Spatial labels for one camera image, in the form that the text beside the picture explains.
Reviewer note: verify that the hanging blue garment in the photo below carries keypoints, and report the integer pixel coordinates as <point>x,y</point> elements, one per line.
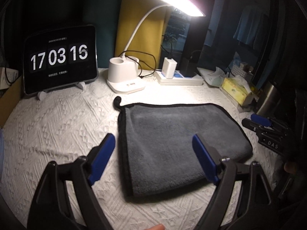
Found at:
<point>251,27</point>

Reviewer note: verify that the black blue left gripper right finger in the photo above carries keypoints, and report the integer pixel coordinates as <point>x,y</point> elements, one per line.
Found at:
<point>255,197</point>

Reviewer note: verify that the grey folded microfibre towel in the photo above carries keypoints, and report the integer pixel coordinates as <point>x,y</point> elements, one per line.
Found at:
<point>155,142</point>

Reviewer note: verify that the white plastic basket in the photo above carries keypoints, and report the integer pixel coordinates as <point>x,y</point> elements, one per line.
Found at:
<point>240,70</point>

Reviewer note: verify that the steel cup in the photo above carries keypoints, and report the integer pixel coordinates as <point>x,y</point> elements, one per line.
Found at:
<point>268,100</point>

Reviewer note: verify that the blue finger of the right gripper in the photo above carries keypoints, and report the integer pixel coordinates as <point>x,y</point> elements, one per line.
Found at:
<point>263,121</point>

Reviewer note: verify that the white power strip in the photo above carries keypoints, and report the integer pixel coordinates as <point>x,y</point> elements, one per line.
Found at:
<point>178,79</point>

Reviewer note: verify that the tablet showing clock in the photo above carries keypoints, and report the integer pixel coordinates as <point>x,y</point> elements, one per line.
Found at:
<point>60,60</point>

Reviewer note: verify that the yellow curtain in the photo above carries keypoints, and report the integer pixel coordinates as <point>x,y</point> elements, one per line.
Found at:
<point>147,40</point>

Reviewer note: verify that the white tablet stand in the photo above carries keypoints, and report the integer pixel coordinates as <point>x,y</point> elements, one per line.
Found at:
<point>42,94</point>

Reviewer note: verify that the black power adapter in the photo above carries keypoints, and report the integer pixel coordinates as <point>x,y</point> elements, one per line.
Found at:
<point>187,68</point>

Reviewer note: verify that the white desk lamp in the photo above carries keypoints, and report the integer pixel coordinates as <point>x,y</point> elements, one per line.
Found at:
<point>124,71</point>

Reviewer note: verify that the fingertip at bottom edge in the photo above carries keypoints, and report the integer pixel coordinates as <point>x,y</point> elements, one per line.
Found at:
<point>157,227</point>

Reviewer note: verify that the yellow tissue box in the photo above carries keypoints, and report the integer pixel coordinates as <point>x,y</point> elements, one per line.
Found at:
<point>239,89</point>

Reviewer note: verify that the white charger plug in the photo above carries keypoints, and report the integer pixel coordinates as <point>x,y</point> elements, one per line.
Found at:
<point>168,67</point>

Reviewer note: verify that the cardboard box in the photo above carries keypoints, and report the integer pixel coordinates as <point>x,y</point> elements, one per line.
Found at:
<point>9,100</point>

